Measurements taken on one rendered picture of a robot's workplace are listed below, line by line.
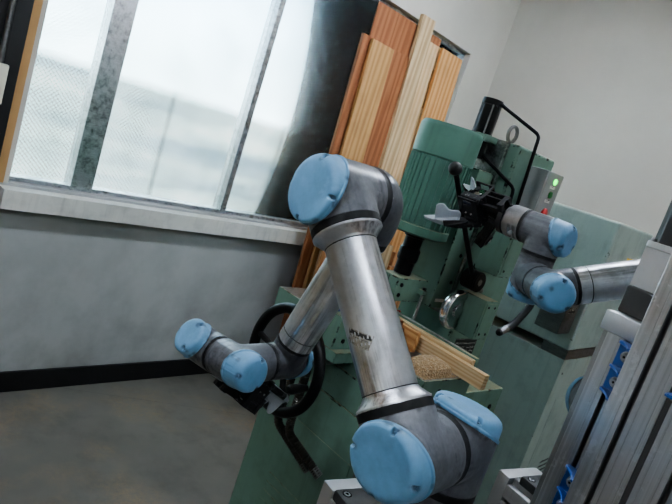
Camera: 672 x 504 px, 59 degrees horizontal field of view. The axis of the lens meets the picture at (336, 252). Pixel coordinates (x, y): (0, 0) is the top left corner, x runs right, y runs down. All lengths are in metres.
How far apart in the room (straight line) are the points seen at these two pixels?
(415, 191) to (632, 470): 0.92
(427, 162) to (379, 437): 0.93
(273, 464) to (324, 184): 1.14
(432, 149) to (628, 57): 2.59
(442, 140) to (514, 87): 2.71
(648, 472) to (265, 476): 1.21
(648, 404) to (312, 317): 0.58
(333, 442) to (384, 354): 0.84
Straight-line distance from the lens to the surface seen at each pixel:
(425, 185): 1.62
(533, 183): 1.85
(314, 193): 0.93
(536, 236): 1.35
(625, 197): 3.87
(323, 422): 1.71
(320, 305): 1.13
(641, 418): 0.98
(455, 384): 1.59
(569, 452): 1.12
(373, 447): 0.86
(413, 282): 1.72
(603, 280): 1.26
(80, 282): 2.72
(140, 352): 3.03
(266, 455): 1.91
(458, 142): 1.62
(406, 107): 3.50
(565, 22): 4.31
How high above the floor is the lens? 1.37
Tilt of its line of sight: 10 degrees down
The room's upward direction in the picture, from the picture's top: 18 degrees clockwise
